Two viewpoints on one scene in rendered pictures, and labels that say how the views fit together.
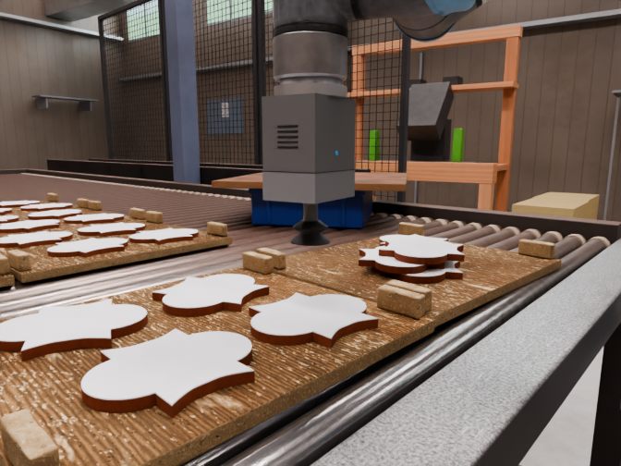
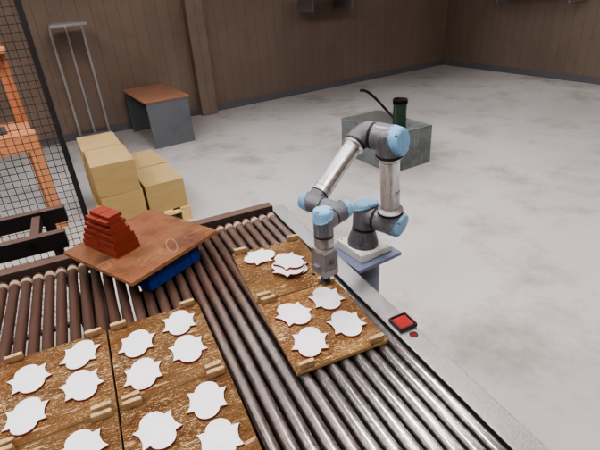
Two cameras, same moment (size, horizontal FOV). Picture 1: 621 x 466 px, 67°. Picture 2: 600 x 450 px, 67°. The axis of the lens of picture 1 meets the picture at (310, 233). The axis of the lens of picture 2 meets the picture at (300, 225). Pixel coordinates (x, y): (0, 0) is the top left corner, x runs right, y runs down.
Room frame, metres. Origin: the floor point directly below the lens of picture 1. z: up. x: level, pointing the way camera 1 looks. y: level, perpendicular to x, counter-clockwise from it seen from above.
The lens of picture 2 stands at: (-0.02, 1.37, 2.07)
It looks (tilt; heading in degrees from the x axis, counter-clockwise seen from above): 28 degrees down; 294
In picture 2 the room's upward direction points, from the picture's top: 4 degrees counter-clockwise
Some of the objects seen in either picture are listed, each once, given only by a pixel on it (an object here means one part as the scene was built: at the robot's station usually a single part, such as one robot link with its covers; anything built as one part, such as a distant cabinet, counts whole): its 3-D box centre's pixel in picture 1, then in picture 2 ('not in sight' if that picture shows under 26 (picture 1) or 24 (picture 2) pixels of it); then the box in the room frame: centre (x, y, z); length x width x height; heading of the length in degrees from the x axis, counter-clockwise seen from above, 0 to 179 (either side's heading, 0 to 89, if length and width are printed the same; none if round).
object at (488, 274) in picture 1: (408, 265); (279, 267); (0.78, -0.17, 0.93); 0.41 x 0.35 x 0.02; 133
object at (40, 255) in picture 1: (103, 237); (162, 345); (0.97, 0.44, 0.94); 0.41 x 0.35 x 0.04; 138
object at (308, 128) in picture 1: (302, 142); (321, 259); (0.51, 0.01, 1.13); 0.10 x 0.09 x 0.16; 58
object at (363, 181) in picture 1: (322, 179); (142, 242); (1.43, -0.04, 1.03); 0.50 x 0.50 x 0.02; 78
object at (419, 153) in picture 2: not in sight; (379, 121); (1.26, -4.10, 0.48); 1.00 x 0.80 x 0.96; 143
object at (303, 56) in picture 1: (311, 64); (323, 240); (0.50, 0.00, 1.21); 0.08 x 0.08 x 0.05
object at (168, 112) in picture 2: not in sight; (158, 114); (4.90, -4.41, 0.35); 1.30 x 0.68 x 0.70; 145
